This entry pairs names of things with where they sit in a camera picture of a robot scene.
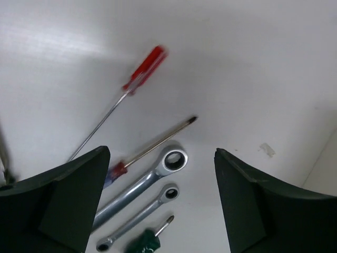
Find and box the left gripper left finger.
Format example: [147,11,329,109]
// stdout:
[1,146,110,252]

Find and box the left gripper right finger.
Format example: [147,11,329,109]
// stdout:
[214,148,336,252]

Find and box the red handled long screwdriver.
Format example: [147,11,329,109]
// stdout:
[66,45,168,162]

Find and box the green orange stubby screwdriver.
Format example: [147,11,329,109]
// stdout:
[124,215,175,253]

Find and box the blue red handled screwdriver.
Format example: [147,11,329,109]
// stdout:
[103,115,199,189]

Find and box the large silver ratchet wrench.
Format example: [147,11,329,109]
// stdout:
[92,144,189,232]

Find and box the small silver ratchet wrench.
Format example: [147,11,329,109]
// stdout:
[96,183,180,252]

